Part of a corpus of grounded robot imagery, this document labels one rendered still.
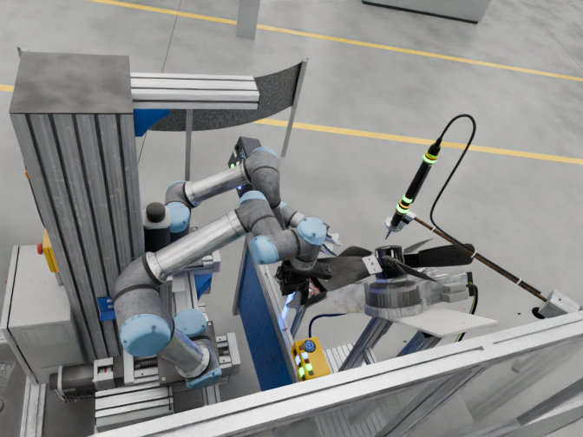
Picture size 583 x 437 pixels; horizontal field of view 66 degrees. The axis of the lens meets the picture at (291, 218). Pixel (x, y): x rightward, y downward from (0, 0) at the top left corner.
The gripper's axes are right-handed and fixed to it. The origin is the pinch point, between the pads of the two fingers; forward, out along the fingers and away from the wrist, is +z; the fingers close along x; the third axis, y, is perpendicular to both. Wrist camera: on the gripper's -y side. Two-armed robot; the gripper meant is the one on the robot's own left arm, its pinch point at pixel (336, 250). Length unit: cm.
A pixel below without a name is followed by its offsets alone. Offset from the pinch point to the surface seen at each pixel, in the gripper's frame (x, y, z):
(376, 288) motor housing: 5.2, -0.7, 23.0
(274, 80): 15, 134, -125
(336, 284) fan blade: 1.0, -16.2, 9.4
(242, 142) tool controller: -9, 18, -70
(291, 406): -76, -112, 27
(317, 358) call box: 15.1, -40.7, 19.9
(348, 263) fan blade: 0.1, -2.4, 7.6
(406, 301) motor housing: 2.3, -0.1, 36.4
